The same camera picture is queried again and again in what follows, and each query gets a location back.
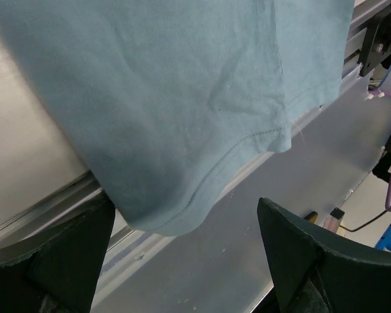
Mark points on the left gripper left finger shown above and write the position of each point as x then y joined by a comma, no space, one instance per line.
57,269

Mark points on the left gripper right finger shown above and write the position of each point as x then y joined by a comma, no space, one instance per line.
316,270

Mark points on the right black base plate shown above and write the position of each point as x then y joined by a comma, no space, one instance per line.
376,46

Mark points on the aluminium mounting rail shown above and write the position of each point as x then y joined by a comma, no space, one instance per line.
221,266

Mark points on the blue-grey t shirt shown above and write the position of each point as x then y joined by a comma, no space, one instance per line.
165,101

